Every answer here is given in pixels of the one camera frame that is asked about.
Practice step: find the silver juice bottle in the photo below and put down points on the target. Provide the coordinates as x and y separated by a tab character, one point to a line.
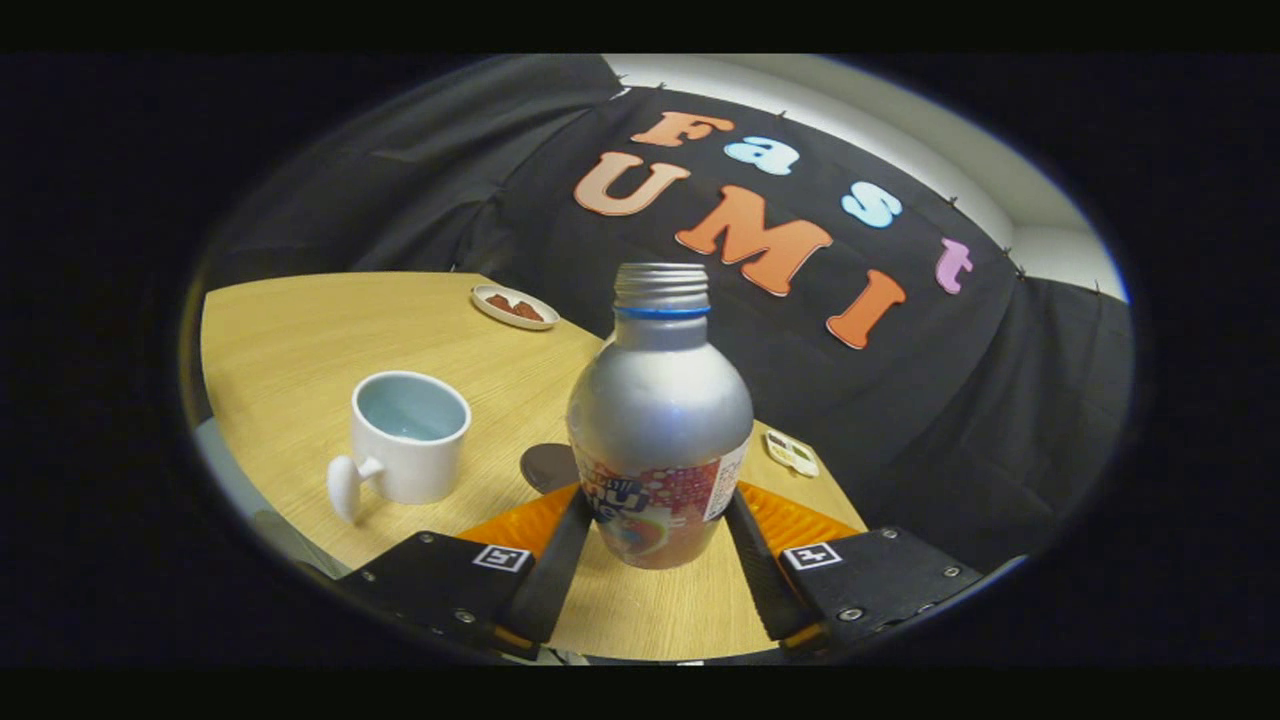
660	410

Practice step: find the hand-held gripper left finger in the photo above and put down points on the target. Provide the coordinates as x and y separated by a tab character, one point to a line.
560	570

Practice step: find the dark brown round coaster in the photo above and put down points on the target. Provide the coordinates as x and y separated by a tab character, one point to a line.
545	465

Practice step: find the white cup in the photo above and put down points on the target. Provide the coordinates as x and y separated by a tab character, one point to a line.
400	470

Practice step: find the white divided snack tray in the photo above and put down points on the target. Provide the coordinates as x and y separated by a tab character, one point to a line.
790	452

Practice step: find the small white plate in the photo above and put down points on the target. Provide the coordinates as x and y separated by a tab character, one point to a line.
482	296

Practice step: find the red food pieces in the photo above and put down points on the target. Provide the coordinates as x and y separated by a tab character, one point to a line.
515	308

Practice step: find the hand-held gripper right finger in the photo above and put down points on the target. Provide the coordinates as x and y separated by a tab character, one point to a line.
765	580

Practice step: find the black backdrop cloth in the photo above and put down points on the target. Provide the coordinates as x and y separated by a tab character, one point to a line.
900	420

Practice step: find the wooden table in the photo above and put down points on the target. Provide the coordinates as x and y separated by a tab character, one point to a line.
300	340

